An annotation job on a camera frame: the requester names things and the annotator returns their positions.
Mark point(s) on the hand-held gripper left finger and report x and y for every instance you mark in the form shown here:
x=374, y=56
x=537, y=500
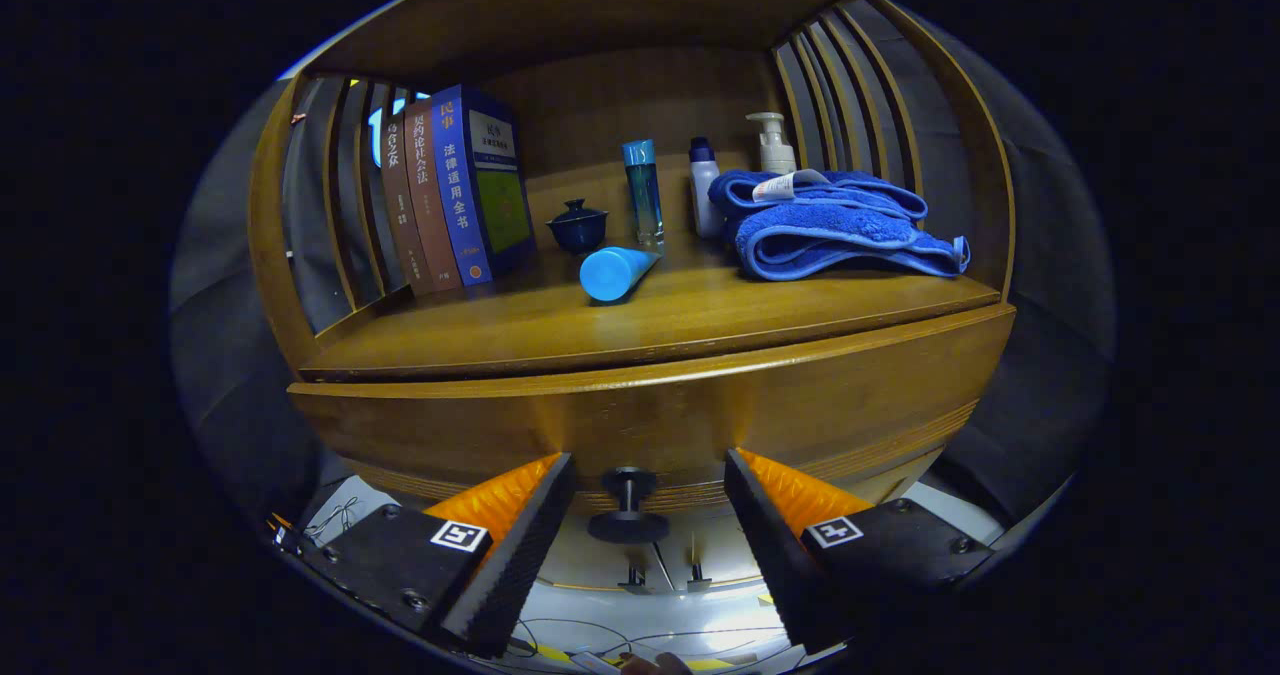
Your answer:
x=520, y=555

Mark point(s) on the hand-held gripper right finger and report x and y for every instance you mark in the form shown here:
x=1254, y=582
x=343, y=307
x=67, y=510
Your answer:
x=775, y=550

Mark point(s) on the wooden drawer with black knob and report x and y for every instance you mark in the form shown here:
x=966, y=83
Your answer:
x=650, y=415

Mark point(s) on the blue white cosmetic tube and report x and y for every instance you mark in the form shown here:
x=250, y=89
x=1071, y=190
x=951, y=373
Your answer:
x=612, y=273

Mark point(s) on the wooden countertop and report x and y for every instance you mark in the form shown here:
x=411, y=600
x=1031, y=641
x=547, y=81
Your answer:
x=700, y=315

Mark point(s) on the wooden cabinet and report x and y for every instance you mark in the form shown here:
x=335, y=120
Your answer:
x=640, y=95

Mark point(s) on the folded blue towel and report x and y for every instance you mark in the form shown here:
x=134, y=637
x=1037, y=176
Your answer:
x=830, y=235

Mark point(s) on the blue lidded teacup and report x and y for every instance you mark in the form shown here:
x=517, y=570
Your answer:
x=578, y=227

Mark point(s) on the dark brown book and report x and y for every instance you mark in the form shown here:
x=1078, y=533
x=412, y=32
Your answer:
x=398, y=215

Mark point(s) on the reddish brown book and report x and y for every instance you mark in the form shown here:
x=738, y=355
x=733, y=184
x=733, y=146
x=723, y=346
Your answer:
x=428, y=205

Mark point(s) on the thick blue book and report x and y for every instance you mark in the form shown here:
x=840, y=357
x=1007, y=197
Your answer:
x=460, y=195

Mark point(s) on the small white bottle blue cap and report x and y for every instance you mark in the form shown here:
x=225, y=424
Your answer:
x=705, y=190

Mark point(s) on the tall blue glass bottle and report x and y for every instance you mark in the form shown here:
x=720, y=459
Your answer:
x=644, y=195

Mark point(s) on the white pump bottle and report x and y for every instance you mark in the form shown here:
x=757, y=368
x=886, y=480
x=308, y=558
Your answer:
x=776, y=150

